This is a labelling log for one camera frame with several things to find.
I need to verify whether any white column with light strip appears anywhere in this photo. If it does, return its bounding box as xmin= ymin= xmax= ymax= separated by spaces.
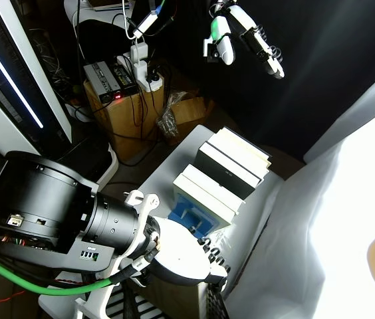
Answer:
xmin=0 ymin=0 xmax=72 ymax=157

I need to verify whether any large cardboard box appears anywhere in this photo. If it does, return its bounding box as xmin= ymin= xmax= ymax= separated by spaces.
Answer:
xmin=83 ymin=74 xmax=168 ymax=165

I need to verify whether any white wall charger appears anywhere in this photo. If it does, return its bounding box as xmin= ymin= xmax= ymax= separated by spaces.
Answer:
xmin=130 ymin=39 xmax=149 ymax=67

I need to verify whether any black book LET IT BE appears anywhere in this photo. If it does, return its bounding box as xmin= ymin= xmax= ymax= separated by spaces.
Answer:
xmin=196 ymin=141 xmax=263 ymax=201

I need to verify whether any black three-slot file organizer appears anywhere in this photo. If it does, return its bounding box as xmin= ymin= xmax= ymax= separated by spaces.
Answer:
xmin=106 ymin=285 xmax=230 ymax=319

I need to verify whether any silver power supply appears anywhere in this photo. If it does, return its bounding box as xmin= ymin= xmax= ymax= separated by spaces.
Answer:
xmin=83 ymin=61 xmax=122 ymax=104

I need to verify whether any blue plastic bookend tray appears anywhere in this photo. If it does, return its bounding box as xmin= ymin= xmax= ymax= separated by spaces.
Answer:
xmin=167 ymin=194 xmax=215 ymax=237

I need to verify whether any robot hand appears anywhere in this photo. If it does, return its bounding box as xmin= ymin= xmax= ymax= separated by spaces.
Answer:
xmin=202 ymin=0 xmax=286 ymax=80
xmin=147 ymin=216 xmax=232 ymax=294

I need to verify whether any green cable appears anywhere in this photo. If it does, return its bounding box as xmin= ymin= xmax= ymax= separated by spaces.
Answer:
xmin=0 ymin=247 xmax=124 ymax=297

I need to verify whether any black backdrop curtain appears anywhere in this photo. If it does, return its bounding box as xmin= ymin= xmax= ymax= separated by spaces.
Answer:
xmin=170 ymin=0 xmax=375 ymax=157

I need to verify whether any white rectangular adapter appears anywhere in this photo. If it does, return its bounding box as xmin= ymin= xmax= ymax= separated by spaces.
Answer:
xmin=132 ymin=12 xmax=159 ymax=40

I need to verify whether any black base with white rim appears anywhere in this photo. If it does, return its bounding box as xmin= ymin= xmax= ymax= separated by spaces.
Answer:
xmin=54 ymin=134 xmax=120 ymax=195

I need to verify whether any clear bag of screws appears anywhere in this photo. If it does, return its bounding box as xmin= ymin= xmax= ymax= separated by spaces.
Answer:
xmin=155 ymin=92 xmax=189 ymax=140

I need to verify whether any black and white spined book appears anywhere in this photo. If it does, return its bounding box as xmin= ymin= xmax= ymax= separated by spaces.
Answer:
xmin=180 ymin=163 xmax=245 ymax=213

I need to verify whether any white power strip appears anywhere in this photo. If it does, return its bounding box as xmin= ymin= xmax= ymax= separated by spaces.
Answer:
xmin=116 ymin=54 xmax=164 ymax=93

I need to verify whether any cream book tan spine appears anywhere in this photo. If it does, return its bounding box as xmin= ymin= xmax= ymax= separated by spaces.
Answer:
xmin=215 ymin=131 xmax=273 ymax=173

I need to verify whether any black power supply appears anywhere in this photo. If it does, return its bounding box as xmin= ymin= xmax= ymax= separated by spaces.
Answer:
xmin=109 ymin=62 xmax=139 ymax=100

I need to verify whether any pale green book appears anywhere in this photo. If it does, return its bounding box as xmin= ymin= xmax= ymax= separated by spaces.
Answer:
xmin=172 ymin=174 xmax=237 ymax=231

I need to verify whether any white backdrop curtain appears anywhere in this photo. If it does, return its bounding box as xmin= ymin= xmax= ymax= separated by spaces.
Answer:
xmin=223 ymin=54 xmax=375 ymax=319

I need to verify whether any black book titled CENTURY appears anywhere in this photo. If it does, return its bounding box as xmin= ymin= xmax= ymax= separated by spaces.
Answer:
xmin=220 ymin=127 xmax=274 ymax=167

